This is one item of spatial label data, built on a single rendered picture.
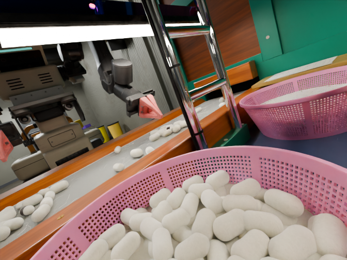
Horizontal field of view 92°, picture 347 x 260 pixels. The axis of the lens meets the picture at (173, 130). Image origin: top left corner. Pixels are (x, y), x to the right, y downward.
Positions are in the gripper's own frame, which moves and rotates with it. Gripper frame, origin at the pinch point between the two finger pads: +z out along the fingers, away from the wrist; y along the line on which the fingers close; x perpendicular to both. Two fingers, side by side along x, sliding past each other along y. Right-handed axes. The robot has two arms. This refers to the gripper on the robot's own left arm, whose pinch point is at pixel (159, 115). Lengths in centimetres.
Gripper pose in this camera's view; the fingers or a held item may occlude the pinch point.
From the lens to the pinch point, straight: 49.3
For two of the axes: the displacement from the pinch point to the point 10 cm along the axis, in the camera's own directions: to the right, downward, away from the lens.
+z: 7.3, 5.1, -4.6
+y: 6.7, -4.0, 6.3
